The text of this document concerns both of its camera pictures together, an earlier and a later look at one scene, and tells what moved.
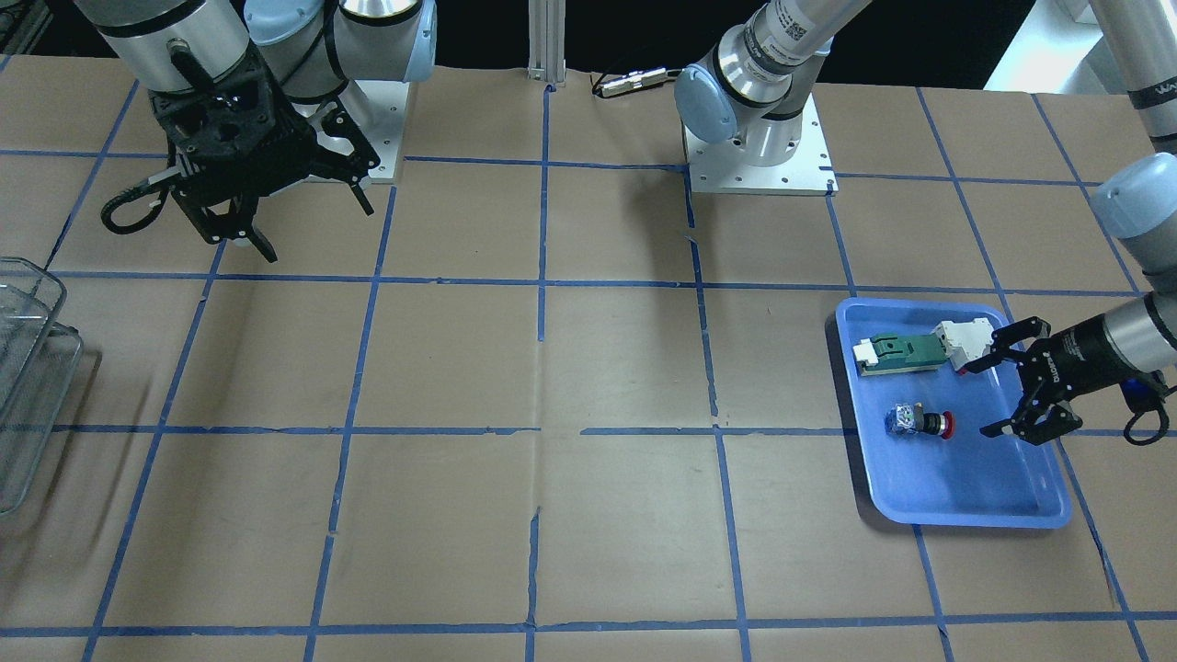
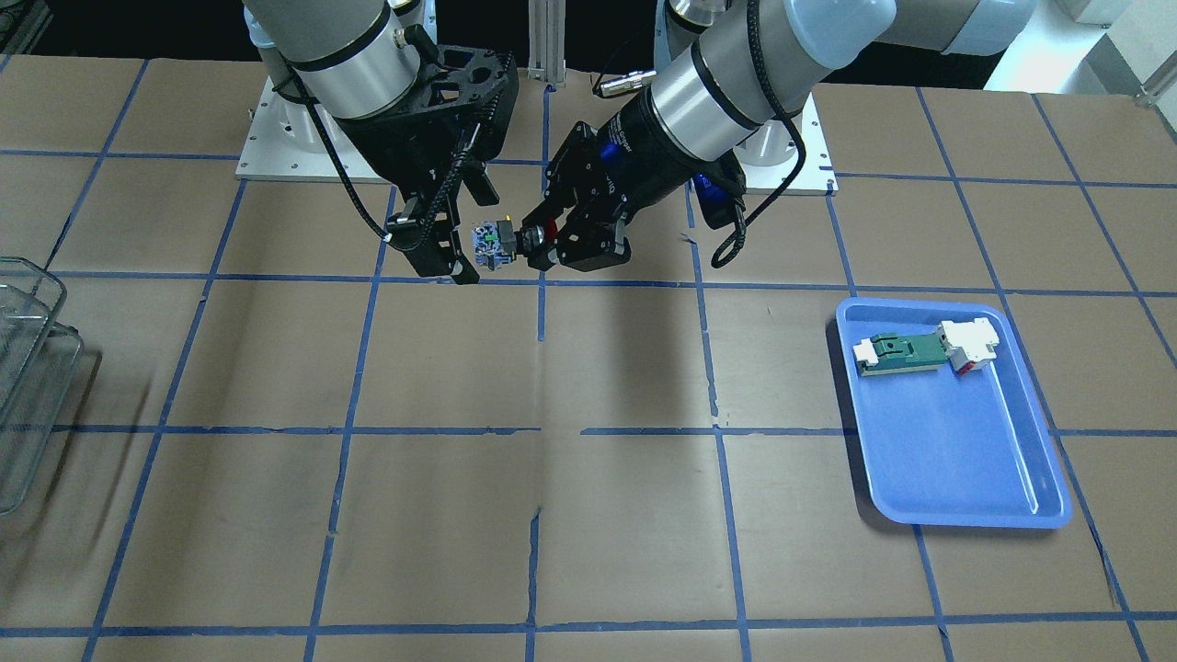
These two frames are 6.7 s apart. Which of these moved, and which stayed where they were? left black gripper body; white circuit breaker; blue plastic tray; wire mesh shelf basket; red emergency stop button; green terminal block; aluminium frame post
Moved: left black gripper body; red emergency stop button
Stayed: wire mesh shelf basket; blue plastic tray; white circuit breaker; aluminium frame post; green terminal block
